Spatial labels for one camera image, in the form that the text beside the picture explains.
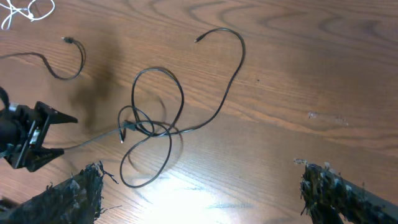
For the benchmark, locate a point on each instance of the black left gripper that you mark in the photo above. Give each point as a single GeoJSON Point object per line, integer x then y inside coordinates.
{"type": "Point", "coordinates": [26, 129]}

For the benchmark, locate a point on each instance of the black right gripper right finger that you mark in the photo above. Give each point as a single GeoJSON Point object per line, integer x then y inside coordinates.
{"type": "Point", "coordinates": [329, 198]}

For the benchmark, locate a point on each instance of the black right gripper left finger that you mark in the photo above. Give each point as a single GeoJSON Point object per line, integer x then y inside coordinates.
{"type": "Point", "coordinates": [75, 200]}

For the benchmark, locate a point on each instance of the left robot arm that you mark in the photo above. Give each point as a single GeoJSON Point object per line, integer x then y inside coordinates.
{"type": "Point", "coordinates": [5, 101]}

